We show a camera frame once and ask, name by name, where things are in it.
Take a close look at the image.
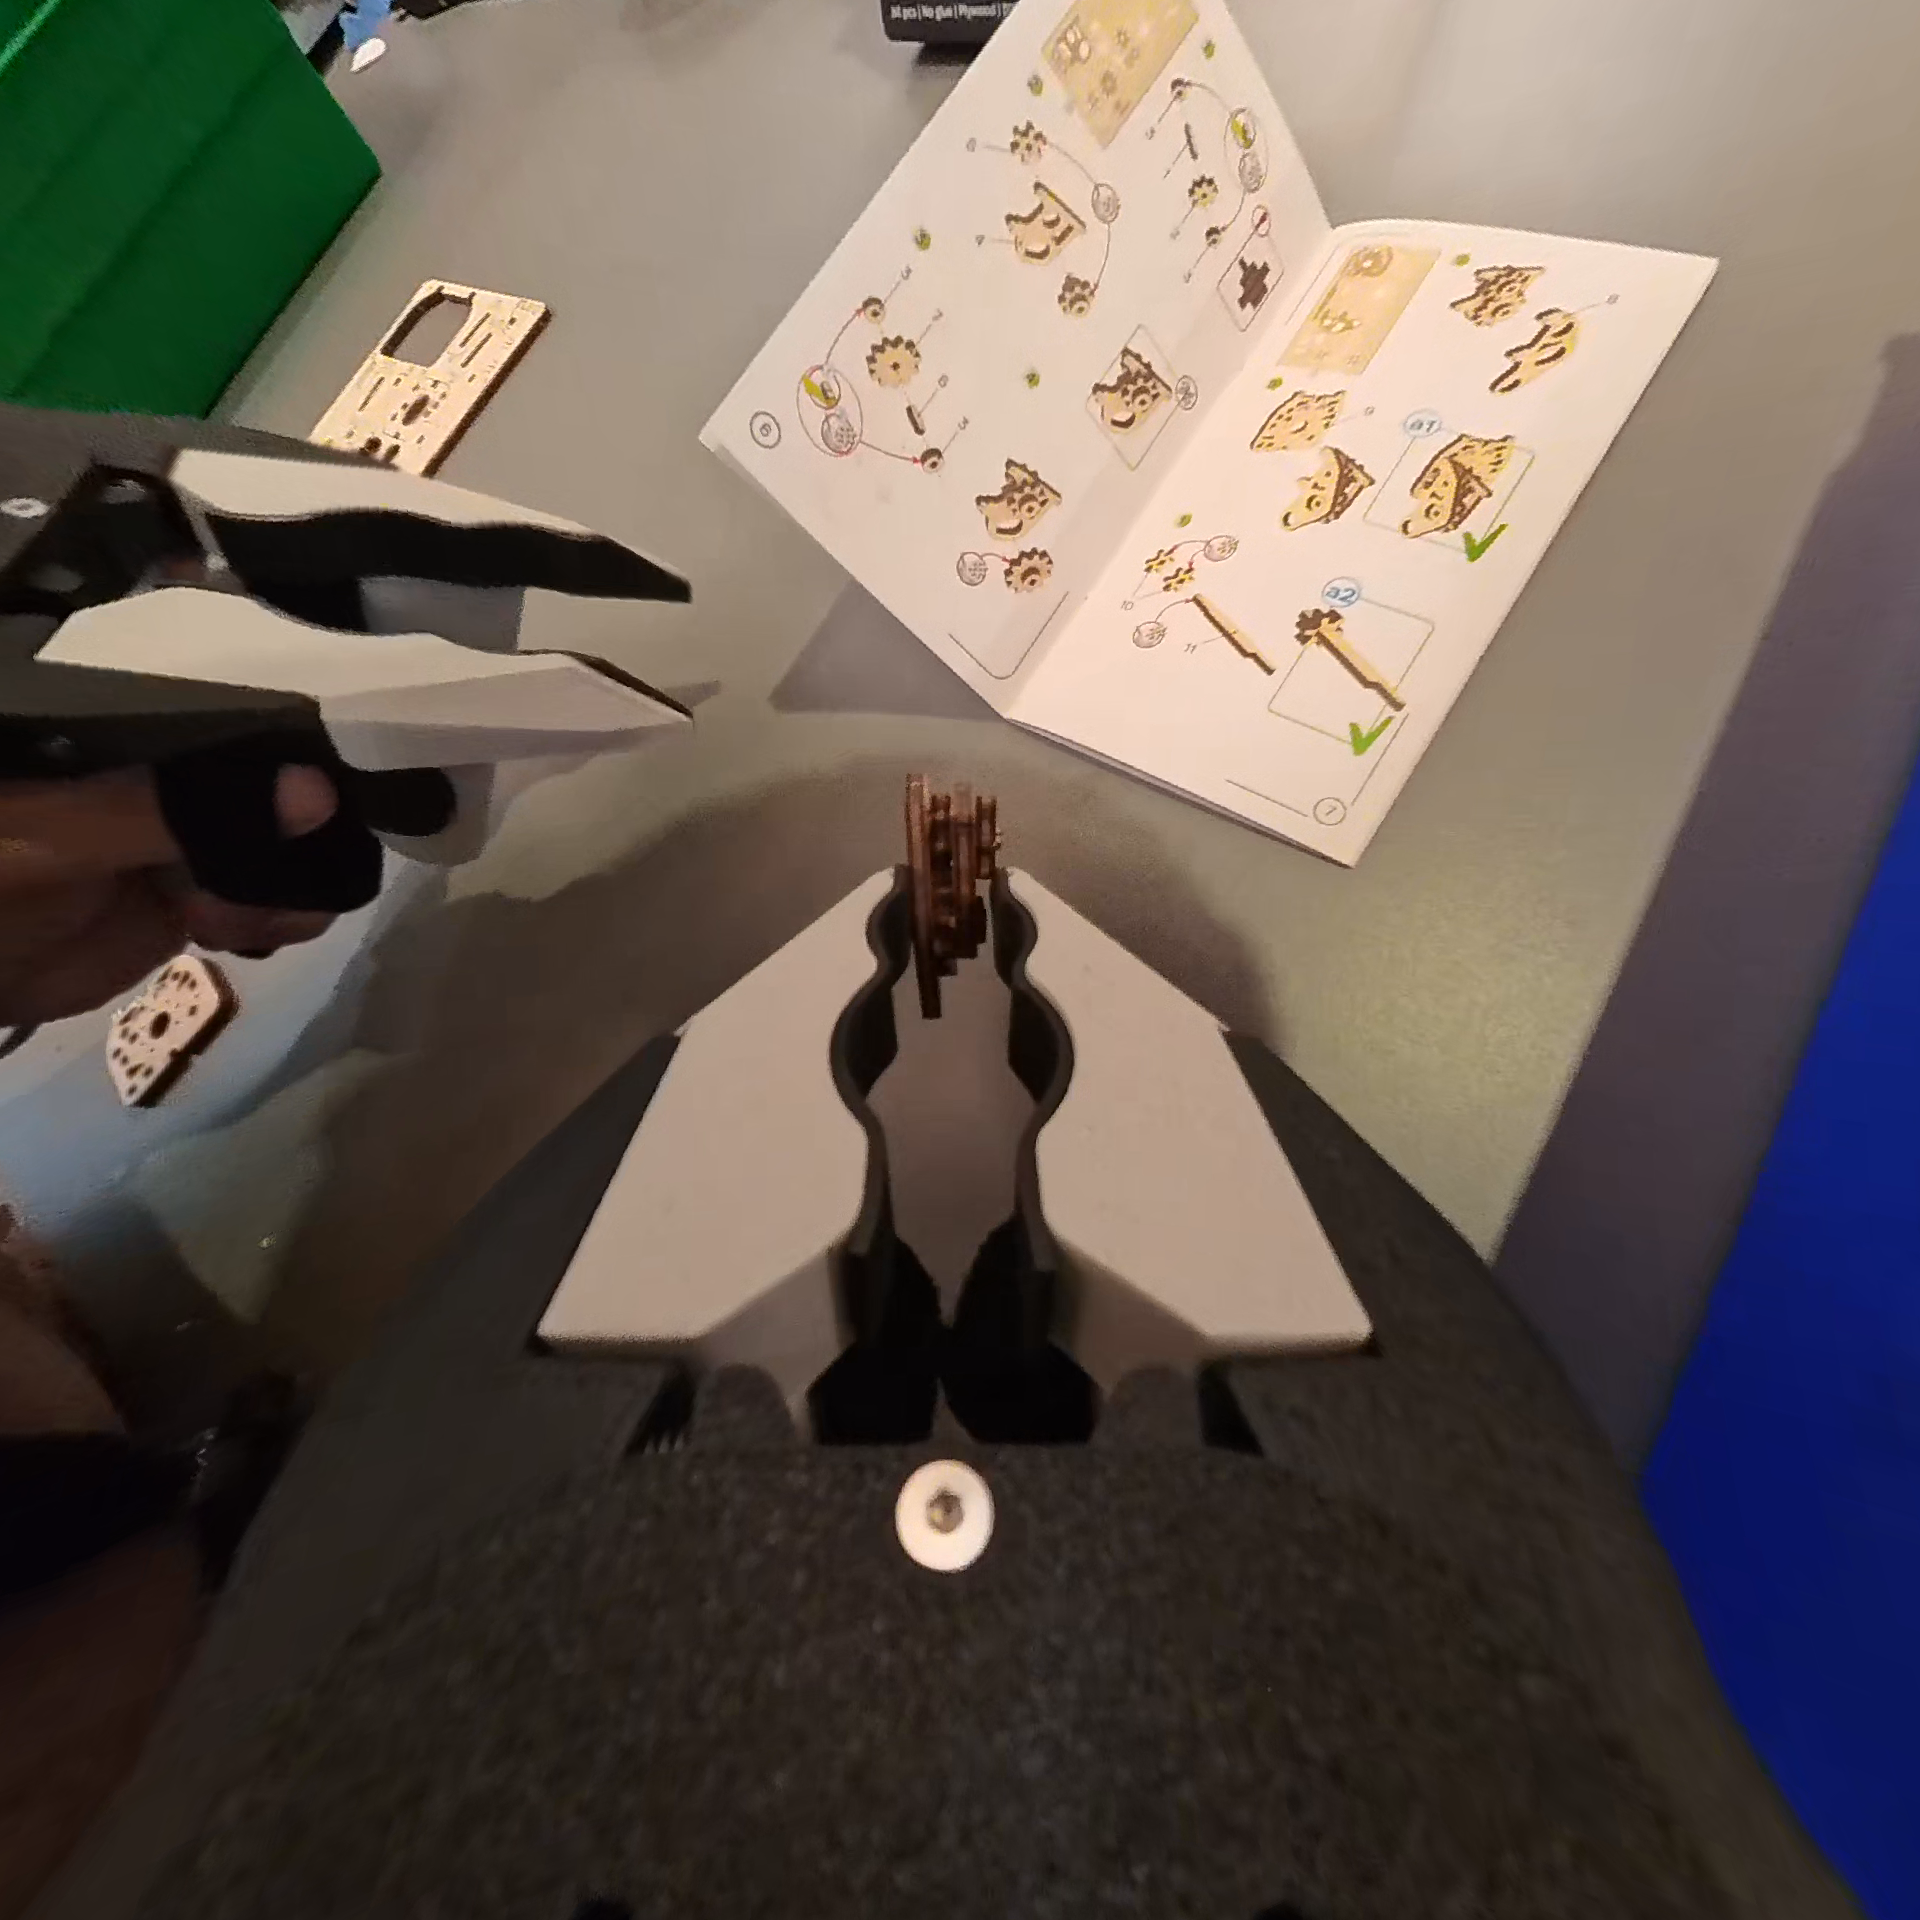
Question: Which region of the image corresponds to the brown wooden gear assembly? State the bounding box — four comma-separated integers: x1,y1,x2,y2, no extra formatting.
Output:
900,770,1003,1021

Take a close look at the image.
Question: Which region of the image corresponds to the green box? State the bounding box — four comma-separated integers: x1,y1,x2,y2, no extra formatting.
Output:
0,0,383,424

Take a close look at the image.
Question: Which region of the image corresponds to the person's brown clothing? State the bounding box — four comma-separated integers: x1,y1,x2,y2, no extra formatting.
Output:
0,1184,215,1920

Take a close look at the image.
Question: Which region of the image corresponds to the small wooden perforated plate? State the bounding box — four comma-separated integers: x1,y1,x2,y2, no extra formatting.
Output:
102,952,240,1109

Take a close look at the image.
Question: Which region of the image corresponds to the white instruction booklet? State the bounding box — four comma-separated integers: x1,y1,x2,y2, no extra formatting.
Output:
697,0,1721,870

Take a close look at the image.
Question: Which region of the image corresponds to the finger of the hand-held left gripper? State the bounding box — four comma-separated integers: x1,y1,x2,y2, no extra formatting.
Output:
35,588,702,870
163,444,695,665

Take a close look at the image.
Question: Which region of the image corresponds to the wooden cut-out part sheet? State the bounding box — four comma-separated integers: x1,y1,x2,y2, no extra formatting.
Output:
307,278,551,479

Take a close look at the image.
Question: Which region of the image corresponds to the person's left hand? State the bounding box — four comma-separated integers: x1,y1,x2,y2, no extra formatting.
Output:
0,762,366,1039

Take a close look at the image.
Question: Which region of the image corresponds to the black glossy object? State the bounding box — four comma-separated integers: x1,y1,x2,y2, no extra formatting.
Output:
0,1424,205,1602

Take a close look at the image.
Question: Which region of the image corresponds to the black printed box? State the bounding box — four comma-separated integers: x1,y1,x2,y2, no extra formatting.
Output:
876,0,1055,65

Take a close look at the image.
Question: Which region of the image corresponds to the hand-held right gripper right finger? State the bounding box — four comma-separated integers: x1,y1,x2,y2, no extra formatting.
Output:
986,870,1373,1434

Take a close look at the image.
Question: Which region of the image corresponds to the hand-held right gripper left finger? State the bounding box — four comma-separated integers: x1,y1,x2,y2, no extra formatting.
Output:
535,870,920,1434

